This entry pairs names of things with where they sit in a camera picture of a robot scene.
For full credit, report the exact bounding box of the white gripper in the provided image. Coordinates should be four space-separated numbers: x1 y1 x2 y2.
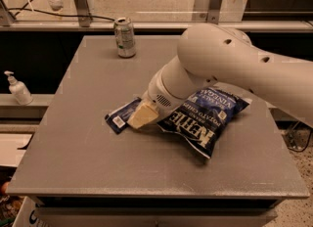
127 72 183 129

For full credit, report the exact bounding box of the blue rxbar blueberry wrapper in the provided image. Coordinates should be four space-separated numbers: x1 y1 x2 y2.
105 97 141 134

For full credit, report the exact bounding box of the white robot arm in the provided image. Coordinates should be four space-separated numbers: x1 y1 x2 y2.
128 23 313 129

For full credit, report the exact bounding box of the silver 7up soda can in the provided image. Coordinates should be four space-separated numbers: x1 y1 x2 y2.
113 17 136 58

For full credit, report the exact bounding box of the blue kettle chips bag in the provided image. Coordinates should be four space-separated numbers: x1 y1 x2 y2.
157 88 251 159

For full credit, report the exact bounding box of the white pump soap bottle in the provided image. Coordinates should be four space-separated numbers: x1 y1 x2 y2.
4 70 33 106

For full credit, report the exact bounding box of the white cardboard box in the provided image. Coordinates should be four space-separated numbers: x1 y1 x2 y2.
12 197 50 227

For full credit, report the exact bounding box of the left metal rail bracket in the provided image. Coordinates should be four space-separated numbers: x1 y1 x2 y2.
74 0 92 27

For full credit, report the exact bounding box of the metal rail bracket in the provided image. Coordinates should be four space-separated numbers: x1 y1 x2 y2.
74 0 92 27
206 0 222 24

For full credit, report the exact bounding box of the right metal rail bracket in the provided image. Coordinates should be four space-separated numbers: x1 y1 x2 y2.
206 0 222 24

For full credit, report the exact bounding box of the black cable on floor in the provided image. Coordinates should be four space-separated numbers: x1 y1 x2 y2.
7 7 115 22

